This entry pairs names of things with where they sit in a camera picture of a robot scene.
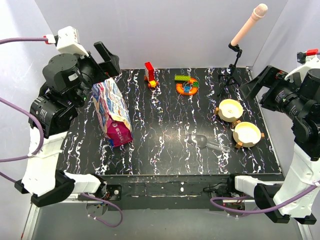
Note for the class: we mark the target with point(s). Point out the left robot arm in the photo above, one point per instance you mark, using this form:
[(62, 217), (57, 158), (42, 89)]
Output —
[(69, 78)]

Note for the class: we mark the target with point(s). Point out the cream bowl far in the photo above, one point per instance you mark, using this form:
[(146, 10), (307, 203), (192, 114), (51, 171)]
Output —
[(229, 110)]

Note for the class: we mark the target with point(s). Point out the red toy block figure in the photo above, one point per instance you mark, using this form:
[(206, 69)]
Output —
[(149, 76)]

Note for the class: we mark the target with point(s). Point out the green toy brick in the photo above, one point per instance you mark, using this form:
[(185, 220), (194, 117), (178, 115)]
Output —
[(182, 78)]

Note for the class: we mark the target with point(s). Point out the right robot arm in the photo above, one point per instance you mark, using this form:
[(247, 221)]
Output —
[(297, 95)]

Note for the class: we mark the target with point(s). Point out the cream bowl near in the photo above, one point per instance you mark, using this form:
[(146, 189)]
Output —
[(246, 134)]

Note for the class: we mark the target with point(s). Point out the orange ring toy blocks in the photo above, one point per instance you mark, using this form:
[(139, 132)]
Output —
[(188, 88)]

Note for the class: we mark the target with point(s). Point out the pink microphone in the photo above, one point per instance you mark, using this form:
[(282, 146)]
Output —
[(258, 13)]

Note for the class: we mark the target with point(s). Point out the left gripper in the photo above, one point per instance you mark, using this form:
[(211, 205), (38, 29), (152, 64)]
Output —
[(110, 66)]

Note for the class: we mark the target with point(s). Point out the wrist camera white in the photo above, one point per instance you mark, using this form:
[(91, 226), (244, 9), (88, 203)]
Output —
[(307, 60), (67, 41)]

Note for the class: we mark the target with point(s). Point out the aluminium rail frame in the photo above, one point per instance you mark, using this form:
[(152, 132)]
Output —
[(70, 221)]

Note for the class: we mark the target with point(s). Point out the black microphone tripod stand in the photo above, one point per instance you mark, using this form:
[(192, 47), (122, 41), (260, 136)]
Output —
[(229, 77)]

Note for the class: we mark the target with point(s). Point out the cream bowl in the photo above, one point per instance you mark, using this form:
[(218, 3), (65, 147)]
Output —
[(229, 110), (246, 134)]

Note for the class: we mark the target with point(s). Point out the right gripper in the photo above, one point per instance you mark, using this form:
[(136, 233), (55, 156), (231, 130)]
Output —
[(275, 76)]

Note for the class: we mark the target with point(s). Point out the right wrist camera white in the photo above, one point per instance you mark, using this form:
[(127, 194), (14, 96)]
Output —
[(307, 60)]

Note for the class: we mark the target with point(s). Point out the clear plastic scoop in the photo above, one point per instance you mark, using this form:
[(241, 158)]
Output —
[(201, 141)]

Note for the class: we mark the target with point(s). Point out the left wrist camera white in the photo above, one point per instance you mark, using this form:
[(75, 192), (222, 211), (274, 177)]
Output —
[(67, 41)]

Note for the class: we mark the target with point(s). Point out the pink blue pet food bag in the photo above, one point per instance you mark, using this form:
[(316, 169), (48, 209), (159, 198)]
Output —
[(112, 112)]

